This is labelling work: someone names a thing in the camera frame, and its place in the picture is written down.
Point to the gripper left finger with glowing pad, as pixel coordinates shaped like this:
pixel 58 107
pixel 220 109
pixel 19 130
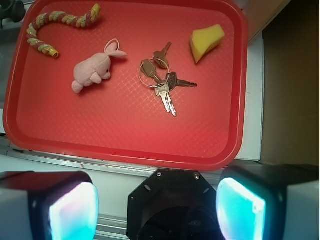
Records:
pixel 48 206

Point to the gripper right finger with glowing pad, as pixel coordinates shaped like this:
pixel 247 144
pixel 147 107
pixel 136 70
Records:
pixel 269 202

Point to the pink plush bunny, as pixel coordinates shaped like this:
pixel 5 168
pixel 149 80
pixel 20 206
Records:
pixel 96 68

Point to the brown cardboard box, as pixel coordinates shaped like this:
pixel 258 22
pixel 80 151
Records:
pixel 291 115

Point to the red plastic tray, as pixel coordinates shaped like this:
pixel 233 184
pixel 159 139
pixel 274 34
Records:
pixel 120 119

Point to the bunch of metal keys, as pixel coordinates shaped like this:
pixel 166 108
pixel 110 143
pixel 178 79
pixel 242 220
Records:
pixel 165 80

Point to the yellow sponge wedge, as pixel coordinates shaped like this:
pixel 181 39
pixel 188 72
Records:
pixel 202 41

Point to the black knob clamp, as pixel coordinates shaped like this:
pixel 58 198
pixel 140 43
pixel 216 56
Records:
pixel 12 9

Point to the black octagonal mount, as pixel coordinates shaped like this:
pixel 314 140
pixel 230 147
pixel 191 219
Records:
pixel 173 205

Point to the braided red yellow rope toy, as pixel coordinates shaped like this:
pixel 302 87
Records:
pixel 62 17

